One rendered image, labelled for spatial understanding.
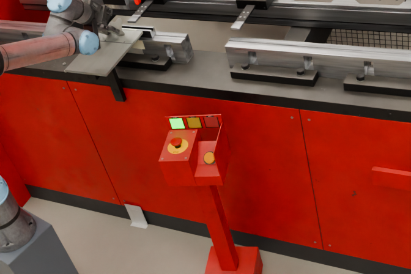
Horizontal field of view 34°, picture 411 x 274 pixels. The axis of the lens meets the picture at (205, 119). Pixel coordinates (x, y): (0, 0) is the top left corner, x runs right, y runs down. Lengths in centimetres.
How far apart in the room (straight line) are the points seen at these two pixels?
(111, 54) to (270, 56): 57
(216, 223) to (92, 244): 86
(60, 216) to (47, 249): 116
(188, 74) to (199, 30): 194
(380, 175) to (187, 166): 64
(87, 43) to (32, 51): 19
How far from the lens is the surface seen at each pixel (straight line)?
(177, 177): 226
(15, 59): 200
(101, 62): 239
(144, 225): 314
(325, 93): 218
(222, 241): 256
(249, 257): 273
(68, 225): 331
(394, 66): 215
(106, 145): 284
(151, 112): 254
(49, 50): 206
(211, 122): 227
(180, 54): 244
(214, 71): 238
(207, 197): 238
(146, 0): 266
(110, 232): 318
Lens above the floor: 223
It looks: 38 degrees down
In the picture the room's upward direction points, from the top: 16 degrees counter-clockwise
